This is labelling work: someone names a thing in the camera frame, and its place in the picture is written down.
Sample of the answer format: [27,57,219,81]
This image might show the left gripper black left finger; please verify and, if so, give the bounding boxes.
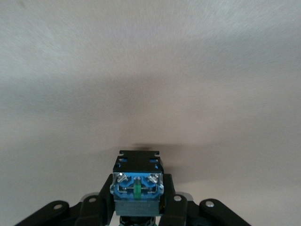
[14,174,116,226]

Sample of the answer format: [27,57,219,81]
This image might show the green push button switch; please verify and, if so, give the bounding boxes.
[110,150,165,226]

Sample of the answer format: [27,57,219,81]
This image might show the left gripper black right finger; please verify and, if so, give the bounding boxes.
[159,173,250,226]

